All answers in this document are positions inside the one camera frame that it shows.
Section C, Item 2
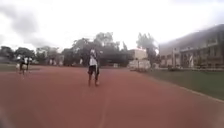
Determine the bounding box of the person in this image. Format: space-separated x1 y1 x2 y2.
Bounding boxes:
15 55 33 76
87 49 101 87

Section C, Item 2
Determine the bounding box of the row of trees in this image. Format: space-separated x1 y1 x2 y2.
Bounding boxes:
0 31 161 68

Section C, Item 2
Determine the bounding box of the pale building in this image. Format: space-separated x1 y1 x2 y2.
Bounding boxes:
127 48 152 71

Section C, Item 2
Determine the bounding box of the red running track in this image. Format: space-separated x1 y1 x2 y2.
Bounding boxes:
0 65 224 128

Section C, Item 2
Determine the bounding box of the green grass field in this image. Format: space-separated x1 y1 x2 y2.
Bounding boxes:
143 68 224 101

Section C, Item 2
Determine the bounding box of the long multi-storey building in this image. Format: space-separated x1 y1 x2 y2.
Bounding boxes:
158 23 224 70

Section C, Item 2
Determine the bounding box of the grass strip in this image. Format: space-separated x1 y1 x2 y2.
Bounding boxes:
0 63 18 72

